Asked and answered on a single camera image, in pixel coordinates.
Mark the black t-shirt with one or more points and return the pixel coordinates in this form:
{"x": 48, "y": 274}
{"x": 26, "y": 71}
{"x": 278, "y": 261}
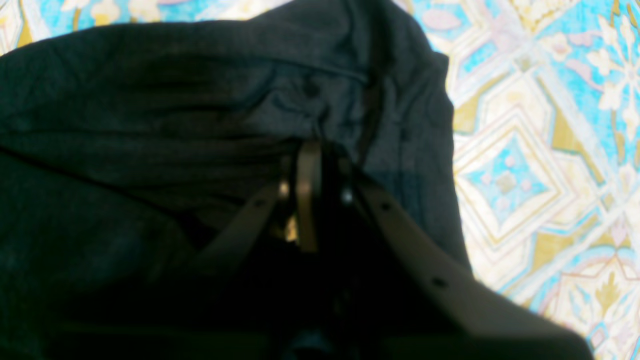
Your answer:
{"x": 126, "y": 148}

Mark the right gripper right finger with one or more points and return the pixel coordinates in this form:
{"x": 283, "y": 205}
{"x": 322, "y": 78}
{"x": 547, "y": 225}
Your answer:
{"x": 411, "y": 301}

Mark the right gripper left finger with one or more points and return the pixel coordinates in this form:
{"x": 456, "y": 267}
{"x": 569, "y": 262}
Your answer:
{"x": 297, "y": 192}

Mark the patterned tablecloth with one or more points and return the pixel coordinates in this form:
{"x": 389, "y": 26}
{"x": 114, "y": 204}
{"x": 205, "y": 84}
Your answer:
{"x": 546, "y": 139}

